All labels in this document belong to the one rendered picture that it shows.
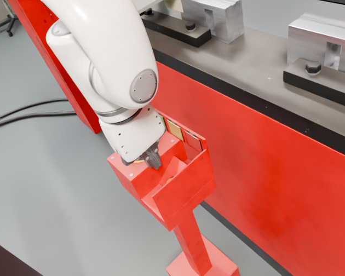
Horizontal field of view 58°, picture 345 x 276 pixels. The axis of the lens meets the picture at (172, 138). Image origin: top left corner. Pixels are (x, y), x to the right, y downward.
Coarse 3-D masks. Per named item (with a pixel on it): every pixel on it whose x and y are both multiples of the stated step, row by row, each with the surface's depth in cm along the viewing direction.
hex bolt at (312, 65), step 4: (308, 64) 61; (312, 64) 61; (316, 64) 60; (320, 64) 60; (308, 68) 61; (312, 68) 60; (316, 68) 60; (320, 68) 61; (308, 72) 61; (312, 72) 61; (316, 72) 60
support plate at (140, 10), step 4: (132, 0) 84; (136, 0) 83; (140, 0) 82; (144, 0) 82; (148, 0) 81; (152, 0) 80; (156, 0) 80; (160, 0) 81; (136, 4) 81; (140, 4) 80; (144, 4) 80; (148, 4) 79; (152, 4) 80; (136, 8) 79; (140, 8) 78; (144, 8) 79; (148, 8) 80; (140, 12) 79
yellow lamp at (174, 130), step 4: (168, 120) 72; (168, 124) 74; (172, 124) 72; (172, 128) 73; (176, 128) 71; (172, 132) 75; (176, 132) 73; (180, 132) 71; (176, 136) 75; (180, 136) 73
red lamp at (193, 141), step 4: (188, 136) 69; (192, 136) 67; (188, 140) 70; (192, 140) 69; (196, 140) 67; (188, 144) 72; (192, 144) 70; (196, 144) 68; (196, 148) 70; (200, 148) 68
